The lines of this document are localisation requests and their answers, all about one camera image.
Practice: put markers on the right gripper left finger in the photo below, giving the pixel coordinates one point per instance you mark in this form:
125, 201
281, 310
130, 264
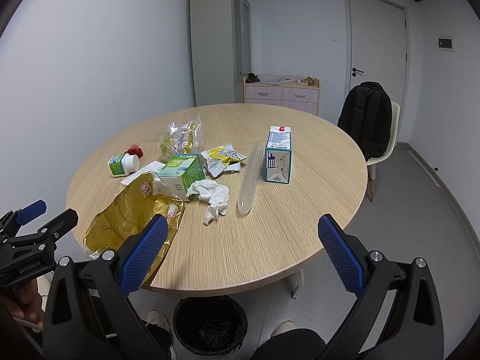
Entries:
88, 313

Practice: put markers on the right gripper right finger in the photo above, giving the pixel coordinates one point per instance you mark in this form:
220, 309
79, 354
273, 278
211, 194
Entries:
414, 326

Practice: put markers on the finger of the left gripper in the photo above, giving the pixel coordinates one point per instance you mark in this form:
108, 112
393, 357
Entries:
21, 217
58, 226

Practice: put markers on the gold foil snack bag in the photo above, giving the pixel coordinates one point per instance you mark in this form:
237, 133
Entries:
128, 214

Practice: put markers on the white green pill bottle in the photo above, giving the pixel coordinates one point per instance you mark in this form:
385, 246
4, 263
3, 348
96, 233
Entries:
123, 164

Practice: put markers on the red mesh net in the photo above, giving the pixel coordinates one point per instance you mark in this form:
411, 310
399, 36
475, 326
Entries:
135, 150

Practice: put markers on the green white medicine box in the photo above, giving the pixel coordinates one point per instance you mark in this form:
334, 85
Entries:
177, 175

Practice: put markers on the clear bag with gold ribbon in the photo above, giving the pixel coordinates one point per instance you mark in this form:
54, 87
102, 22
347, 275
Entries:
181, 139

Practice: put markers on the white tissue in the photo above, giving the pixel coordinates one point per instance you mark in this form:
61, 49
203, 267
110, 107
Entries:
216, 195

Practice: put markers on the clear plastic toothbrush case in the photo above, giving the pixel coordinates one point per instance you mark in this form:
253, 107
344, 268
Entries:
250, 180

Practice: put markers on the yellow silver snack wrapper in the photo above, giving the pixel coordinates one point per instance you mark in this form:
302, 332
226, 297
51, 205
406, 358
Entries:
221, 159

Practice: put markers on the blue white milk carton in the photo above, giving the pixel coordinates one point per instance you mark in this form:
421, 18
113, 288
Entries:
278, 155

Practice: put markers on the black trash bin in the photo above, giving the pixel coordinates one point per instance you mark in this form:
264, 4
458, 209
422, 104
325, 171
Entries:
210, 326

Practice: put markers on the person's left hand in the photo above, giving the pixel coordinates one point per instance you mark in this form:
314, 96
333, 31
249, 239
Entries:
25, 303

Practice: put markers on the person's left shoe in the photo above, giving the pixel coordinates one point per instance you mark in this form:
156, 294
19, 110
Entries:
159, 326

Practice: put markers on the person's shoe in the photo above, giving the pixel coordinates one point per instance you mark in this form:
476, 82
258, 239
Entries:
283, 327
159, 326

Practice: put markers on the person's right leg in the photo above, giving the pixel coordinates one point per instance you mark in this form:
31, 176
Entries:
299, 343

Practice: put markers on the person's right shoe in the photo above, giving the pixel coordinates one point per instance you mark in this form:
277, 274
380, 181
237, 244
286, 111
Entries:
283, 327

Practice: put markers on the round wooden table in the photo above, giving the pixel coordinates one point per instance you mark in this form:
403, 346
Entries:
233, 238

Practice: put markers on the black backpack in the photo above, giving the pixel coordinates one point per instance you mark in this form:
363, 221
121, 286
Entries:
366, 117

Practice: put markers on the tall grey cabinet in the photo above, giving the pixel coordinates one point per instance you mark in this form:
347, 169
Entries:
221, 50

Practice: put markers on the white door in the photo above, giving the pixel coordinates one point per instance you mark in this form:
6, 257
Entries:
377, 42

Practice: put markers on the wall switch panel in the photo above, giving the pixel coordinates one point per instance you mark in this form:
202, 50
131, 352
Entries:
446, 44

